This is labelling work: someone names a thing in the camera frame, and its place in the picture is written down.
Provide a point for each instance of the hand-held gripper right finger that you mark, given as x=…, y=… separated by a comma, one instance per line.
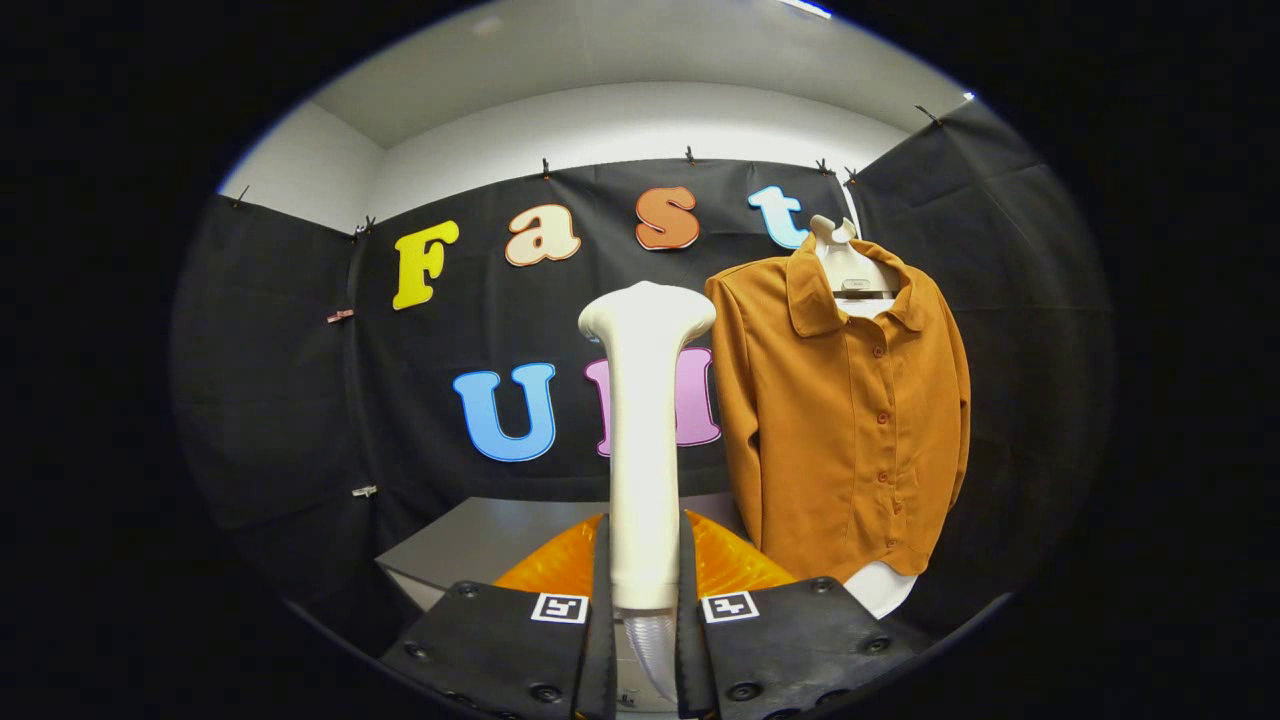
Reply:
x=692, y=660

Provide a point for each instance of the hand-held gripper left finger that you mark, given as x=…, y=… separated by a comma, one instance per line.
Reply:
x=598, y=660

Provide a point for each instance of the white garment steamer head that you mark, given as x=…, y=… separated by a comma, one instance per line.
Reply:
x=645, y=450

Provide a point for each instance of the orange button-up shirt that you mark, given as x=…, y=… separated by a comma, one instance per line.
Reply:
x=840, y=450

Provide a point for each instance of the white clothes hanger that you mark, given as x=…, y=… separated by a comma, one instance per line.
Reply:
x=850, y=270

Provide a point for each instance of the grey cabinet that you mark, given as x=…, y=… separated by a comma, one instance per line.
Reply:
x=480, y=540

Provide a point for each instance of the black backdrop cloth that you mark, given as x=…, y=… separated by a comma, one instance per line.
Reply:
x=300, y=400

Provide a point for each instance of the row of black clips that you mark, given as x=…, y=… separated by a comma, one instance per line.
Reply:
x=545, y=168

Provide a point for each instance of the long ceiling light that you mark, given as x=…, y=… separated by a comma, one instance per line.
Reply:
x=806, y=8

